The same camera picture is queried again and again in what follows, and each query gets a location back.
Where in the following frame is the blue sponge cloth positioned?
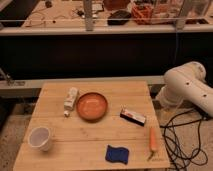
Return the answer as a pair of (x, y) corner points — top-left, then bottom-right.
(105, 145), (129, 165)

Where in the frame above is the wooden table board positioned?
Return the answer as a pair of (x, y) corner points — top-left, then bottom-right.
(13, 81), (170, 171)

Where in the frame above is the orange carrot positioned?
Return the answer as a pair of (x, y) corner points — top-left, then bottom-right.
(147, 127), (157, 161)

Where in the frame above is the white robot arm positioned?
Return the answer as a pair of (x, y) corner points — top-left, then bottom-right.
(156, 61), (213, 117)

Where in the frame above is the grey metal post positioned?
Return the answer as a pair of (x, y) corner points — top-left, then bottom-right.
(83, 0), (93, 31)

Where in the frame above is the orange crate on bench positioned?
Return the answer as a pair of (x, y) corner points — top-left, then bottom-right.
(131, 5), (153, 25)

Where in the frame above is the white ceramic cup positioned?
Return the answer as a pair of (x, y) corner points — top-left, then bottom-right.
(28, 127), (52, 152)

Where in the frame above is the black whiteboard eraser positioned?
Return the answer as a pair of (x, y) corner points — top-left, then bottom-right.
(120, 108), (146, 126)

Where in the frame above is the black floor cable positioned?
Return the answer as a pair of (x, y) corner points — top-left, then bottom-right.
(159, 108), (210, 171)

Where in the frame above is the grey metal rail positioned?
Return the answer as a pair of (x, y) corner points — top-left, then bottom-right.
(0, 75), (164, 98)

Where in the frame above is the orange ceramic bowl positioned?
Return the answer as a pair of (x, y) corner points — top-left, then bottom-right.
(76, 92), (108, 122)

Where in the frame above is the white tube bottle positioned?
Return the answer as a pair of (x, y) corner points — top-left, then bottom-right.
(64, 87), (78, 117)

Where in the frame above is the black bag on bench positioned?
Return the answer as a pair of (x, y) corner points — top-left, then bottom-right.
(107, 10), (131, 25)

